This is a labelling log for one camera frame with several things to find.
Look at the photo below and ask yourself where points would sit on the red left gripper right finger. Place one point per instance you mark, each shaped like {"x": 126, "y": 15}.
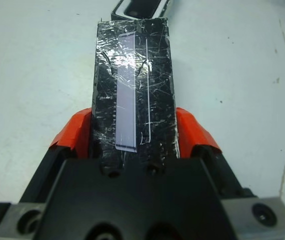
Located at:
{"x": 195, "y": 135}

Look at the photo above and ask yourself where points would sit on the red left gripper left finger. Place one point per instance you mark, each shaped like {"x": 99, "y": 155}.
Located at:
{"x": 75, "y": 132}

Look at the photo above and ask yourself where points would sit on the black glossy printed box lid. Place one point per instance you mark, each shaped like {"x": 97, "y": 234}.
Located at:
{"x": 155, "y": 87}

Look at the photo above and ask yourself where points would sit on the white-lined camera box base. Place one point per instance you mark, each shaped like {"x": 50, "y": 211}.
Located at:
{"x": 118, "y": 7}

